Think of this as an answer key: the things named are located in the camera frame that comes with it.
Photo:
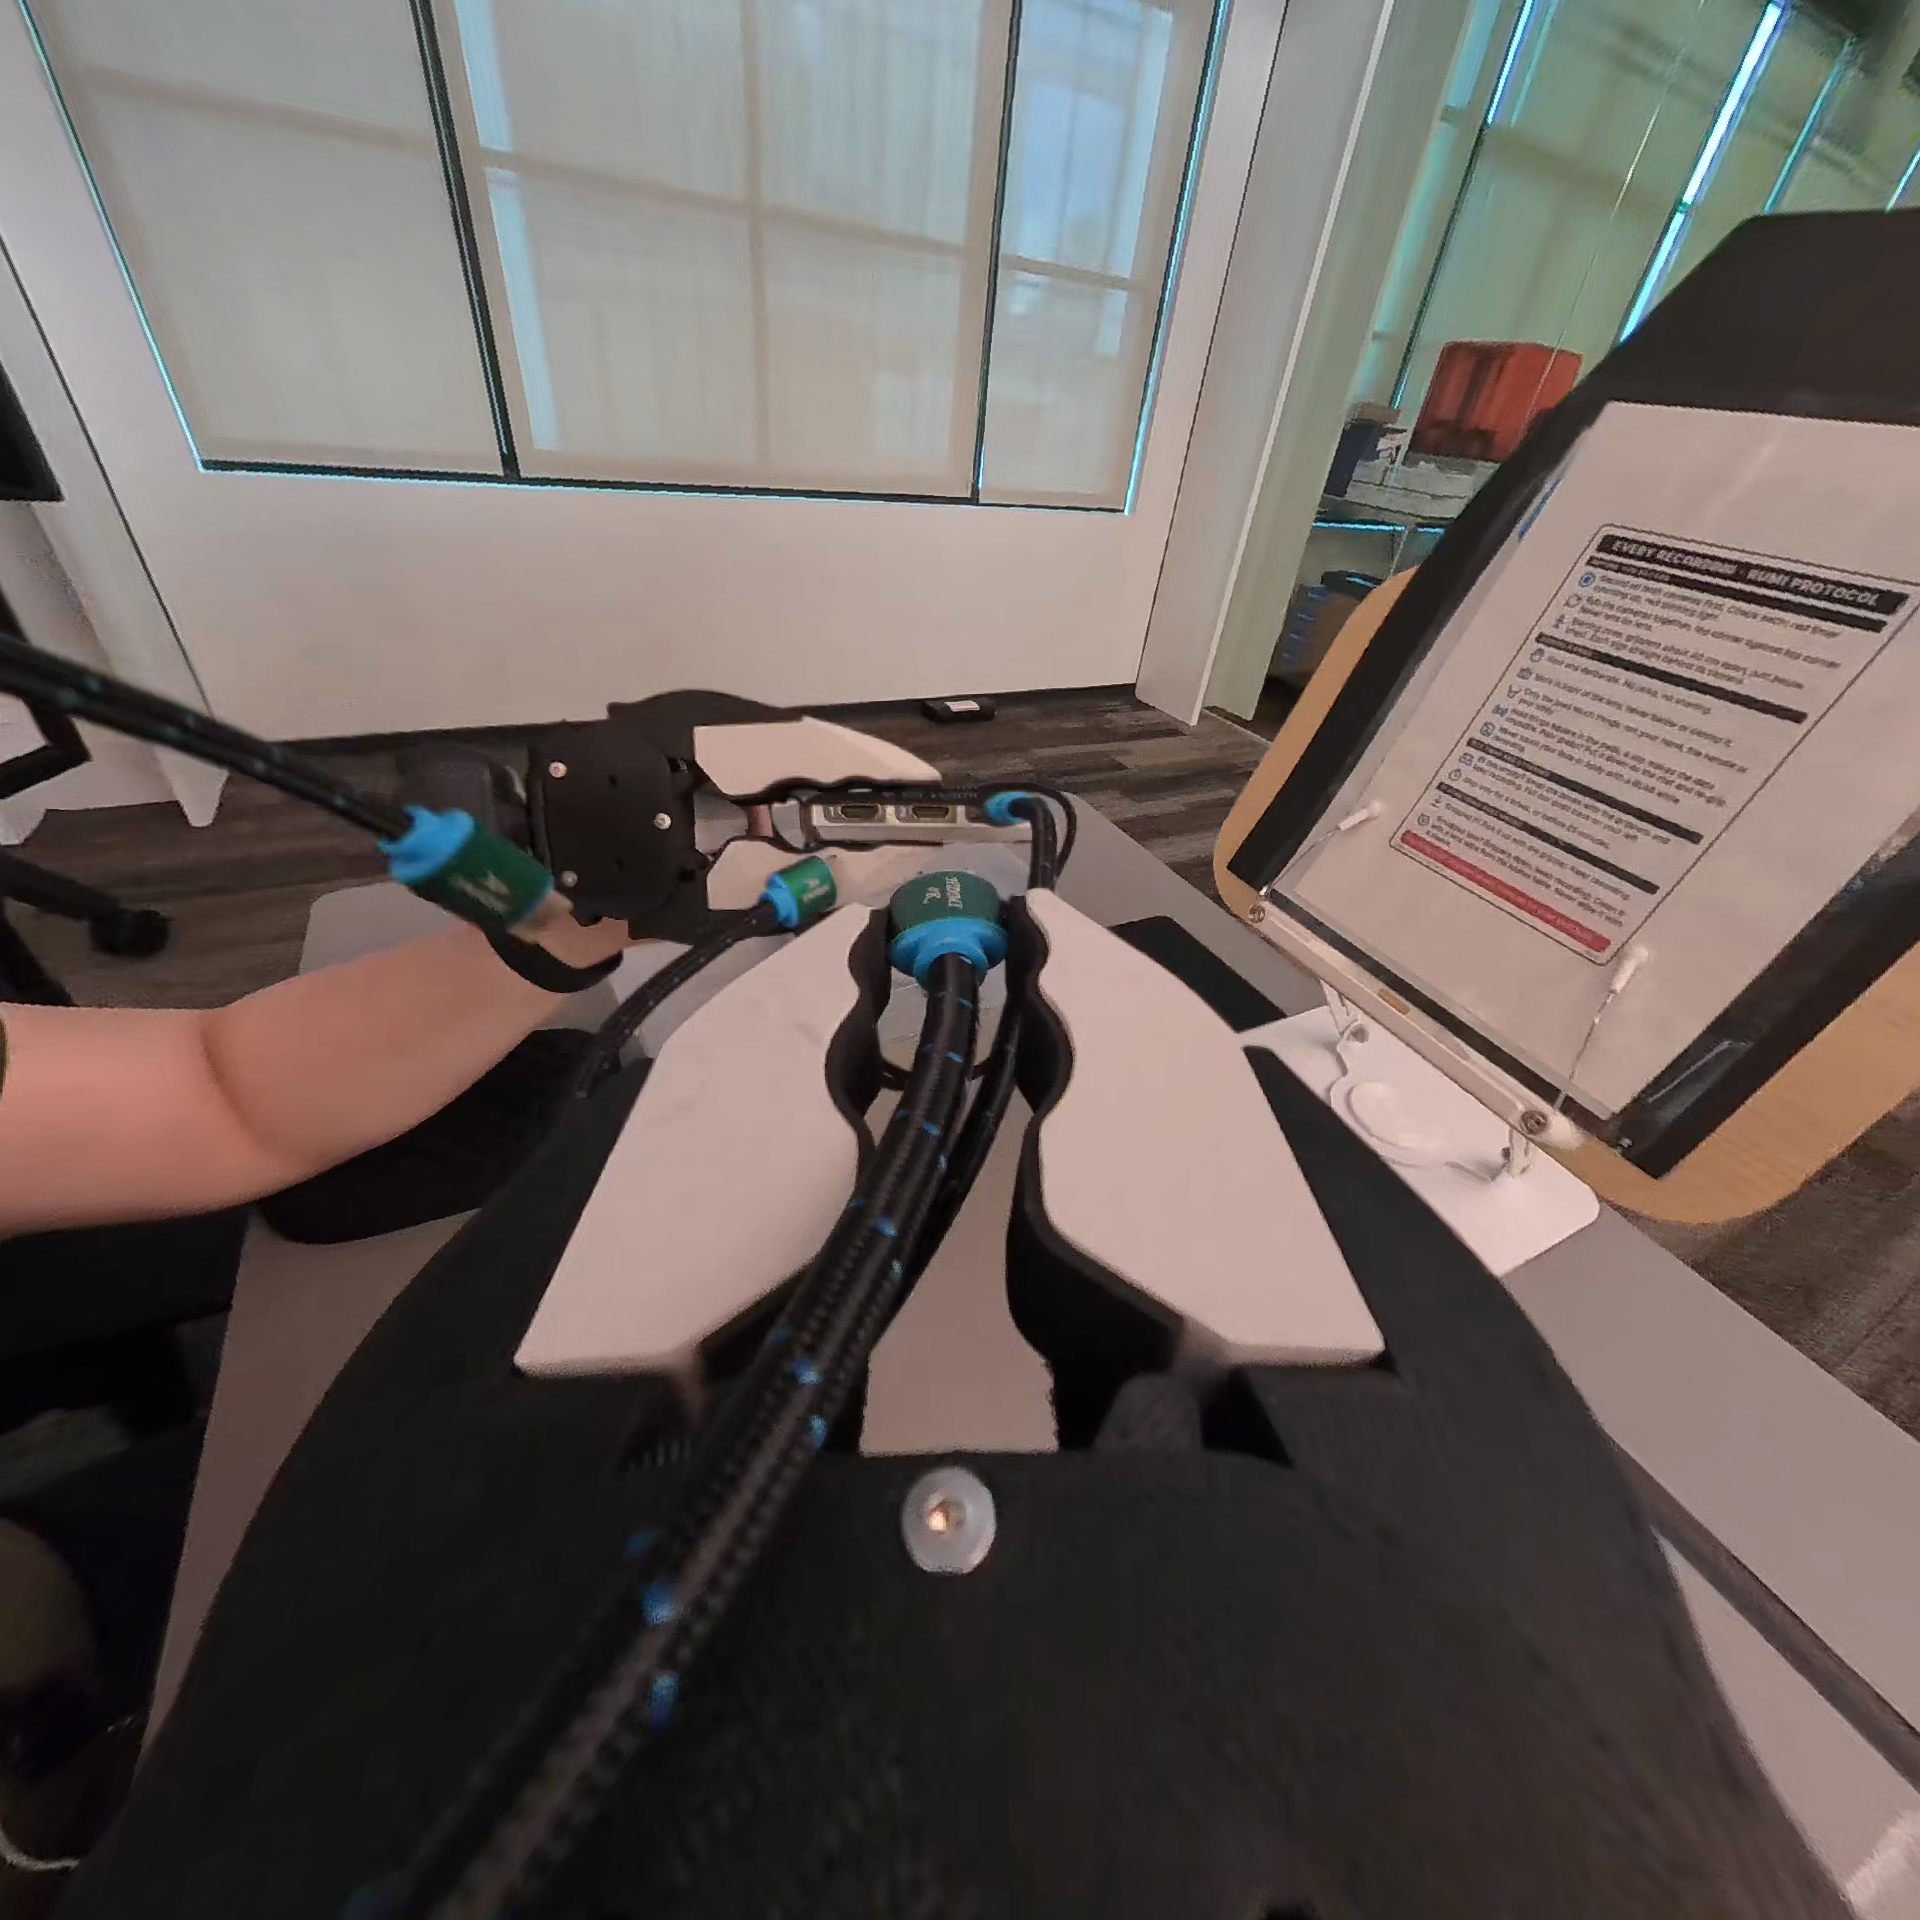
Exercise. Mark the laminated instruction sheet board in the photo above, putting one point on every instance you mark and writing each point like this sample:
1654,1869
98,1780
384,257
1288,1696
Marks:
1725,314

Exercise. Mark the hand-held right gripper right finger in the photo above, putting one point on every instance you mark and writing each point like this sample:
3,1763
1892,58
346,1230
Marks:
1185,1171

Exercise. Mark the large black screen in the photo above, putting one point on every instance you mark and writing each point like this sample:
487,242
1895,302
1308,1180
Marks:
22,435

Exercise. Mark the instruction sheet in acrylic holder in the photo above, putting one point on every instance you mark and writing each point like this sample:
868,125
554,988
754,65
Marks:
1620,751

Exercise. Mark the black hdmi switch box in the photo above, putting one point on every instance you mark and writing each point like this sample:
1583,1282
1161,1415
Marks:
901,818

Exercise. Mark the person's left hand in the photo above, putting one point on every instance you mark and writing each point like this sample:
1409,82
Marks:
584,938

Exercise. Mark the orange storage bin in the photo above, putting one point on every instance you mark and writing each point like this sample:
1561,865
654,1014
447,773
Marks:
1501,399

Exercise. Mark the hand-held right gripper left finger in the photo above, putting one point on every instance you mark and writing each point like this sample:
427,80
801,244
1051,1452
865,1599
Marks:
705,1200

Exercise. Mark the person's left forearm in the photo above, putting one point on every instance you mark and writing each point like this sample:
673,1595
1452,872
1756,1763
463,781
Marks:
225,1095

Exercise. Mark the large paned window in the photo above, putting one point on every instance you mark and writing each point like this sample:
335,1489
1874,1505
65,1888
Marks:
631,225

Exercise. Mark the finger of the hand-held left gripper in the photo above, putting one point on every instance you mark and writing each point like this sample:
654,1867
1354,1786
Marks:
734,872
811,751

